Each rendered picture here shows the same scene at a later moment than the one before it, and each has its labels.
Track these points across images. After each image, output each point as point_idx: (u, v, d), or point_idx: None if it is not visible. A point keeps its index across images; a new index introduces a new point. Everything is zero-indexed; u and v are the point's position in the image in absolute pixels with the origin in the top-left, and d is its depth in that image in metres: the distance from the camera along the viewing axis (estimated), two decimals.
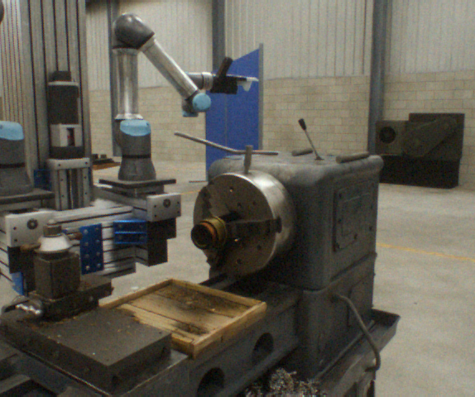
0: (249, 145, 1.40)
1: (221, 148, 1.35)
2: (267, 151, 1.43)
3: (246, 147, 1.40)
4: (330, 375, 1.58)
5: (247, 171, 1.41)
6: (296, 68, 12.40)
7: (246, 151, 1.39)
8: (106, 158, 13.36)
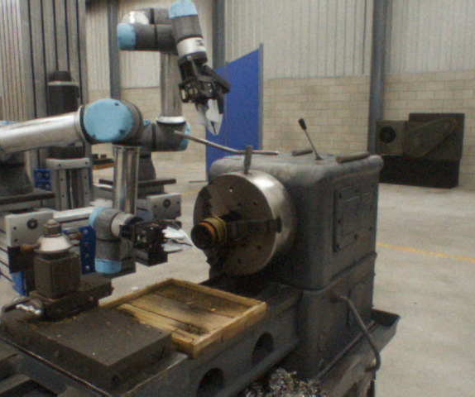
0: (249, 145, 1.40)
1: (221, 148, 1.35)
2: (267, 151, 1.43)
3: (246, 147, 1.40)
4: (330, 375, 1.58)
5: (247, 171, 1.41)
6: (296, 68, 12.40)
7: (246, 151, 1.39)
8: (106, 158, 13.36)
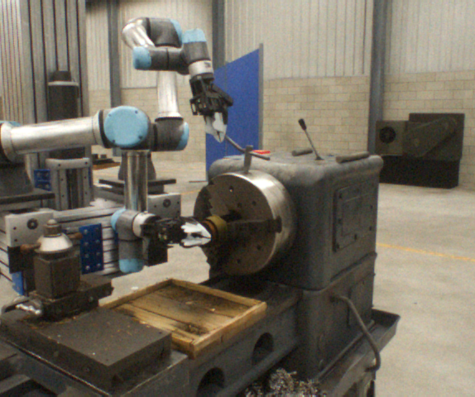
0: (251, 145, 1.40)
1: (230, 143, 1.47)
2: (263, 155, 1.35)
3: (251, 148, 1.41)
4: (330, 375, 1.58)
5: (245, 171, 1.41)
6: (296, 68, 12.40)
7: (245, 150, 1.41)
8: (106, 158, 13.36)
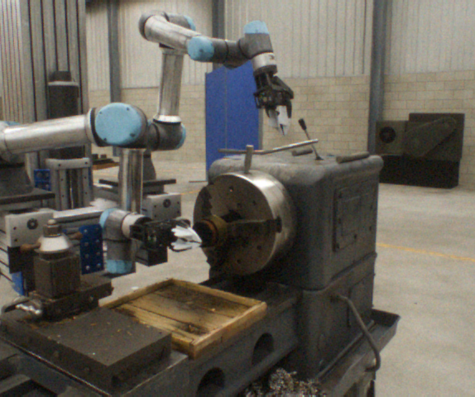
0: (249, 145, 1.39)
1: (275, 150, 1.44)
2: (228, 150, 1.37)
3: (251, 149, 1.39)
4: (330, 375, 1.58)
5: (244, 170, 1.42)
6: (296, 68, 12.40)
7: (251, 151, 1.41)
8: (106, 158, 13.36)
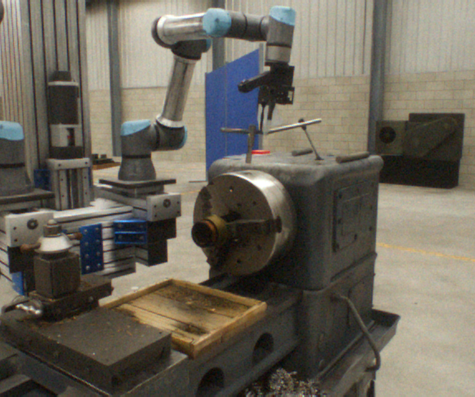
0: (251, 125, 1.37)
1: (278, 130, 1.43)
2: (231, 129, 1.35)
3: (254, 128, 1.38)
4: (330, 375, 1.58)
5: (247, 150, 1.40)
6: (296, 68, 12.40)
7: (254, 131, 1.39)
8: (106, 158, 13.36)
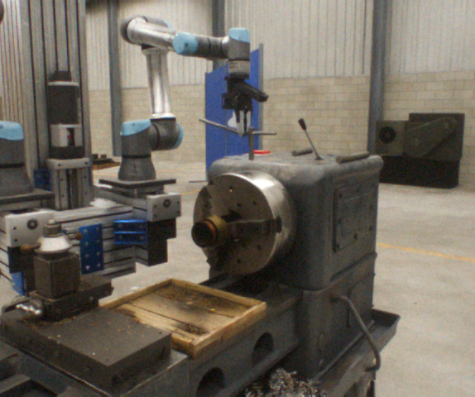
0: (253, 126, 1.61)
1: (228, 130, 1.66)
2: (268, 131, 1.58)
3: (251, 129, 1.62)
4: (330, 375, 1.58)
5: (251, 150, 1.62)
6: (296, 68, 12.40)
7: (247, 132, 1.62)
8: (106, 158, 13.36)
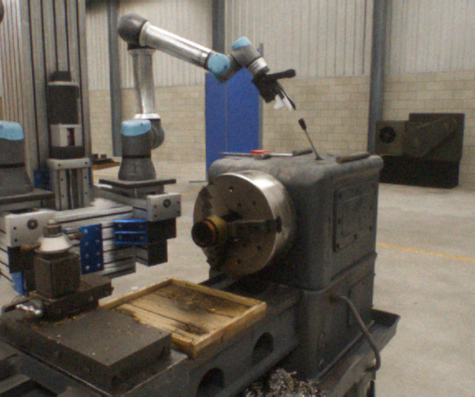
0: (271, 156, 1.72)
1: (246, 153, 1.76)
2: (285, 156, 1.68)
3: (267, 158, 1.72)
4: (330, 375, 1.58)
5: (261, 155, 1.65)
6: (296, 68, 12.40)
7: None
8: (106, 158, 13.36)
